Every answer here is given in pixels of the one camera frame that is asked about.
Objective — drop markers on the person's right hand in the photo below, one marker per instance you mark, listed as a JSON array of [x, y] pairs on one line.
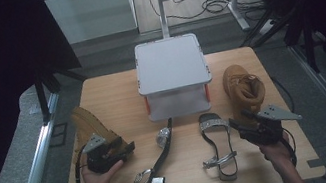
[[275, 153]]

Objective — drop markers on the tan suede boot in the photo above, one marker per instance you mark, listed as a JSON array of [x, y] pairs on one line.
[[90, 124], [243, 89]]

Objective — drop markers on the white power strip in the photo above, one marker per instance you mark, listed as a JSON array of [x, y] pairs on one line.
[[266, 27]]

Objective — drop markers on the black metal stand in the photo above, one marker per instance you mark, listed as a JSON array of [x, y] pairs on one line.
[[42, 95]]

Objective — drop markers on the white two-tier shoe rack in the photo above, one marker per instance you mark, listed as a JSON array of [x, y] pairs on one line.
[[170, 66]]

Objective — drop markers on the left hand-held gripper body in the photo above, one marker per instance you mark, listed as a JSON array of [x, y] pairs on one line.
[[101, 158]]

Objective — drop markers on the dark floor plate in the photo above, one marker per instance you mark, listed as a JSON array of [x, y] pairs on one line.
[[58, 135]]

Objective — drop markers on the black tripod stand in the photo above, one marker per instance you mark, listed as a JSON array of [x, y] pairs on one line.
[[287, 20]]

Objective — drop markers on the person's left hand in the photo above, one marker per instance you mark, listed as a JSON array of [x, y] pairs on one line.
[[99, 182]]

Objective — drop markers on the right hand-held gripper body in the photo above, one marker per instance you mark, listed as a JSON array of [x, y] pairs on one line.
[[267, 129]]

